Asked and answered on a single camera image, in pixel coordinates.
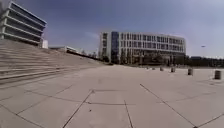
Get grey stone slab plaza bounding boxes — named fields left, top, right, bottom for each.
left=0, top=64, right=224, bottom=128

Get white building with grid windows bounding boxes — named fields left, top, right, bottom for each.
left=98, top=31, right=187, bottom=66

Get low pale building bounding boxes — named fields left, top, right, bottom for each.
left=48, top=45, right=81, bottom=55

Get row of grey bollards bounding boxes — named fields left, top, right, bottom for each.
left=144, top=65, right=223, bottom=81

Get wide stone steps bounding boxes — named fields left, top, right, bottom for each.
left=0, top=38, right=105, bottom=85

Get street lamp pole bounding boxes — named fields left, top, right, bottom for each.
left=200, top=44, right=207, bottom=58

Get row of trees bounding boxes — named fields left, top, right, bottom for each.
left=184, top=54, right=224, bottom=69

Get building with horizontal bands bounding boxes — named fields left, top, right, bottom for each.
left=0, top=0, right=48, bottom=48

